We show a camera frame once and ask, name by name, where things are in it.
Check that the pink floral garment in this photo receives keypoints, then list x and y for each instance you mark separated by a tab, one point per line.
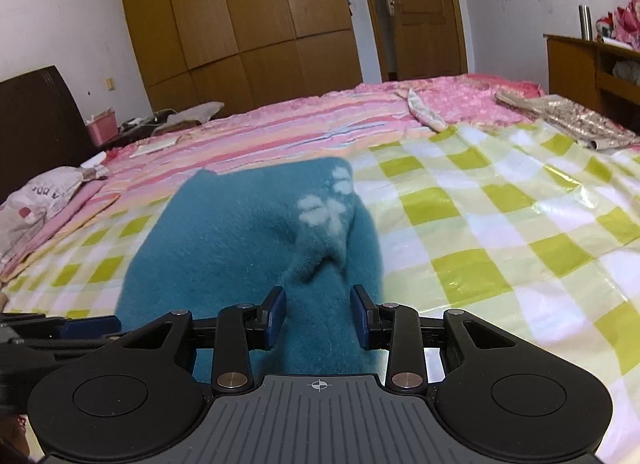
627	24

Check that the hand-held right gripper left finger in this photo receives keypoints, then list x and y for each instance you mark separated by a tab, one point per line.
274	315

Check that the wooden wardrobe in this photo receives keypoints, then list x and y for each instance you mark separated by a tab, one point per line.
225	19

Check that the white paper booklet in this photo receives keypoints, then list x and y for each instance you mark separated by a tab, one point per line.
155	147

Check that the pink floral quilt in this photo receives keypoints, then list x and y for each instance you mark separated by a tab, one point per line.
465	99

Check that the printed grey pillow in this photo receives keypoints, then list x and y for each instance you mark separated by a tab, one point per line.
40	199

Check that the green checkered plastic sheet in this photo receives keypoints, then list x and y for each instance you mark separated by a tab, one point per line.
500	244

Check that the wooden desk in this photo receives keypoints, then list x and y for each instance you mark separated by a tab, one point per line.
570	69

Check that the grey crumpled cloth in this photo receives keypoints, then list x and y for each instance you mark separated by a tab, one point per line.
195	114

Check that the pink plastic basket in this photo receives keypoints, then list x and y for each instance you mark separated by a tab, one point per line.
102	132

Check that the pink striped bedsheet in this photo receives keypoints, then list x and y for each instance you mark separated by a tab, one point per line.
275	124

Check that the pink folded cloth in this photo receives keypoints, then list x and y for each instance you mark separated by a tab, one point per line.
80	200

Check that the dark wooden headboard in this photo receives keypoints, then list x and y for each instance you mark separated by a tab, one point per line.
35	129

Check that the teal knit sweater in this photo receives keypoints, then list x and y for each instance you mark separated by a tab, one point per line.
225	244

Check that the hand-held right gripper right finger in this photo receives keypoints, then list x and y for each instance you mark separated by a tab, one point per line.
359	318

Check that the dark nightstand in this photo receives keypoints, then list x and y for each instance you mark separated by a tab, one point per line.
125	137

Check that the pale floral cloth strip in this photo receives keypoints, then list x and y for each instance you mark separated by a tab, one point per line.
425	112

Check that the metal thermos flask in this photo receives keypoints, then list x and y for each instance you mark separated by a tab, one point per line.
585	22

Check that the beige patterned fabric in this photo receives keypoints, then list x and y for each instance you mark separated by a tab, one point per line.
565	117

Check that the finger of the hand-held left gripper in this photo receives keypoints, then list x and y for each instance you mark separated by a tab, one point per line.
90	328

